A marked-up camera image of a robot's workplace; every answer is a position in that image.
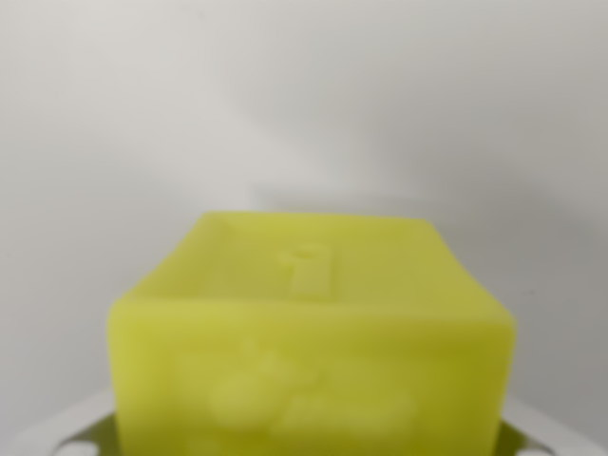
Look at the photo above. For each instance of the black silver gripper left finger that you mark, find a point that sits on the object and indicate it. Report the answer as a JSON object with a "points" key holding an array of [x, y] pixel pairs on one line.
{"points": [[81, 427]]}

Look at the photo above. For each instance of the yellow plastic cube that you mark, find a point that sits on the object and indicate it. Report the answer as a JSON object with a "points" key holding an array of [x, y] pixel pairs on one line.
{"points": [[313, 351]]}

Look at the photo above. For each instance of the black silver gripper right finger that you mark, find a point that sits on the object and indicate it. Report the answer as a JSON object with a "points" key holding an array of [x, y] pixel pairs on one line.
{"points": [[532, 434]]}

